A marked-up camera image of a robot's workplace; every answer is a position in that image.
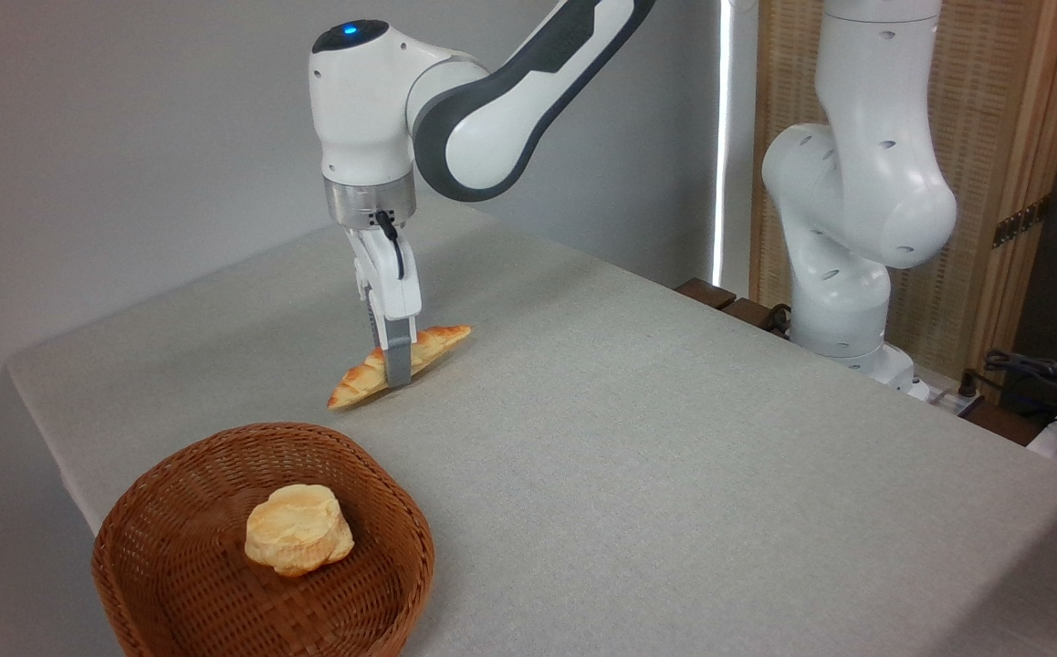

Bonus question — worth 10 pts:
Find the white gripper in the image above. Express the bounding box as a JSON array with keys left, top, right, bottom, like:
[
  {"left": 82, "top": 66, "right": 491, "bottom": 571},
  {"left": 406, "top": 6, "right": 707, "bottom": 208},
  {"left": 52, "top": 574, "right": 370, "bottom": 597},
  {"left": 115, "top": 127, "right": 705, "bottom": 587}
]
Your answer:
[{"left": 344, "top": 224, "right": 423, "bottom": 390}]

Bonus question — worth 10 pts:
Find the long twisted golden bread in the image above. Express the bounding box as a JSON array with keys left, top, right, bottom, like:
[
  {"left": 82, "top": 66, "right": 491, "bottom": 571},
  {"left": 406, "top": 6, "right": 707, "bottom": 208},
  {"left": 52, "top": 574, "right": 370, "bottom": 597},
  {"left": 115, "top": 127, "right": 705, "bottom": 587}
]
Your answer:
[{"left": 327, "top": 325, "right": 474, "bottom": 411}]

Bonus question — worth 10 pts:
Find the round pale bread roll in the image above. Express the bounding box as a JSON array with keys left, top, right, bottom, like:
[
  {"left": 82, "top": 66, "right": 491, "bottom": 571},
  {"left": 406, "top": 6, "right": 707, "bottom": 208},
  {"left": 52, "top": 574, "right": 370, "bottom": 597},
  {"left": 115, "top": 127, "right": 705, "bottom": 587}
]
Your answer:
[{"left": 245, "top": 484, "right": 355, "bottom": 578}]

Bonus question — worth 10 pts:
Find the brown woven wicker basket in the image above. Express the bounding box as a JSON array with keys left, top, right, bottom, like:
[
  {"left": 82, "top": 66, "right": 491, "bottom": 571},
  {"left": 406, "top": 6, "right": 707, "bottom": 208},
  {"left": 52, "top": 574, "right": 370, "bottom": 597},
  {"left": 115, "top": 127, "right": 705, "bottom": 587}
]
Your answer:
[{"left": 91, "top": 422, "right": 436, "bottom": 657}]

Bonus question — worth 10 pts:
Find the grey tablecloth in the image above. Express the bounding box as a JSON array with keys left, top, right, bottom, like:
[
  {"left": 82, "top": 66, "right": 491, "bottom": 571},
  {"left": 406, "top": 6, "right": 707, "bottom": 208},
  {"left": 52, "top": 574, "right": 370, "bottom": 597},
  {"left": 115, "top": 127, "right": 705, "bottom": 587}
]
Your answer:
[{"left": 6, "top": 193, "right": 1057, "bottom": 657}]

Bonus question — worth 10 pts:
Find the dark brown wooden block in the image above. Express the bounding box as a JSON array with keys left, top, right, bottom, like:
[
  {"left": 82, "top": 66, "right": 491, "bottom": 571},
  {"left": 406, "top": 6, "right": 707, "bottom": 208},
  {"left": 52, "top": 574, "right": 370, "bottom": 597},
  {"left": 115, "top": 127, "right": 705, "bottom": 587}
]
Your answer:
[
  {"left": 720, "top": 297, "right": 790, "bottom": 337},
  {"left": 674, "top": 277, "right": 738, "bottom": 311}
]

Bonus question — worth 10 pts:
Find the dark metal screen hinge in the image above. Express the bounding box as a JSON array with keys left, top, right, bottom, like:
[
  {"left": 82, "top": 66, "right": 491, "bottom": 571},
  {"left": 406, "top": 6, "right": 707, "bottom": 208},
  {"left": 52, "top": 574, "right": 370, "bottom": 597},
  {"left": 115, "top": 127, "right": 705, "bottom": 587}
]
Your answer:
[{"left": 992, "top": 195, "right": 1051, "bottom": 249}]

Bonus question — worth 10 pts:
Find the wooden folding screen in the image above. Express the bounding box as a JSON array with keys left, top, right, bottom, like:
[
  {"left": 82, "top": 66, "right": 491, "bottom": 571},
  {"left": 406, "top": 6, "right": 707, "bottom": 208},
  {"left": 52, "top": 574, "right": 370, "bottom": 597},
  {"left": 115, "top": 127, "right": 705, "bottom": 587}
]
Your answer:
[{"left": 751, "top": 0, "right": 1057, "bottom": 402}]

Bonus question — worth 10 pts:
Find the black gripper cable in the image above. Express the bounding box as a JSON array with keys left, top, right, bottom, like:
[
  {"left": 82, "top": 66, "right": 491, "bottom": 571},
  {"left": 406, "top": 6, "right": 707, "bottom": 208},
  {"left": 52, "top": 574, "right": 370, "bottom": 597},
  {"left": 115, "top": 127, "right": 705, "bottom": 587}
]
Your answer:
[{"left": 374, "top": 210, "right": 406, "bottom": 281}]

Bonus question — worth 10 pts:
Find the bundle of black cables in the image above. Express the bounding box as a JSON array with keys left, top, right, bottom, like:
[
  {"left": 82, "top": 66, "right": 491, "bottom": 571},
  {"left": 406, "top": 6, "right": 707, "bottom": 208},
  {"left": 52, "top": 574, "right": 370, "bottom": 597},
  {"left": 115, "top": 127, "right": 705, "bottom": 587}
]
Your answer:
[{"left": 983, "top": 349, "right": 1057, "bottom": 422}]

